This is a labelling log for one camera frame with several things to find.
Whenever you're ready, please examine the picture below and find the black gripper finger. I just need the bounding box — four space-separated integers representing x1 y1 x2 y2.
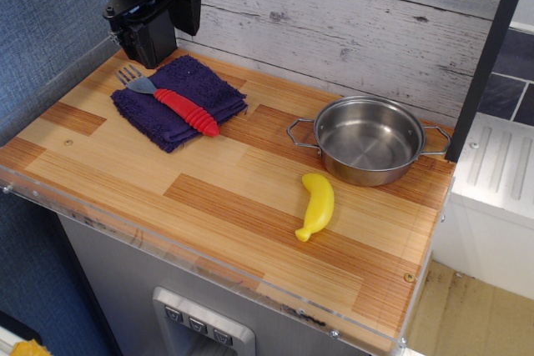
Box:
121 13 177 68
169 0 201 35

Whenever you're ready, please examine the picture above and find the yellow toy banana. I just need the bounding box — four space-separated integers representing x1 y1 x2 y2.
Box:
295 173 335 242

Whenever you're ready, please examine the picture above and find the purple folded cloth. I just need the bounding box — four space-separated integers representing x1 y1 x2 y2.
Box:
111 56 247 153

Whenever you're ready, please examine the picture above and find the stainless steel pot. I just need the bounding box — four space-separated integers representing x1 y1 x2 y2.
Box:
286 96 451 187

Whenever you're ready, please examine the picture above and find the silver dispenser button panel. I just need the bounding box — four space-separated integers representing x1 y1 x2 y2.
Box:
153 287 256 355

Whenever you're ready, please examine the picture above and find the yellow object at corner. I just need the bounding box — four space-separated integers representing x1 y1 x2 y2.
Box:
9 340 52 356

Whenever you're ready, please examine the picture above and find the white toy sink unit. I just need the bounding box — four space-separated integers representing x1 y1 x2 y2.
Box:
433 113 533 298

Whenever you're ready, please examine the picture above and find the red handled metal fork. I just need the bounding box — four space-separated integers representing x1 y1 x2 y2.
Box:
114 64 219 137

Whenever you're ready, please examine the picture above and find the dark right shelf post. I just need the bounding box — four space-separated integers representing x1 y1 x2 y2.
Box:
445 0 519 163

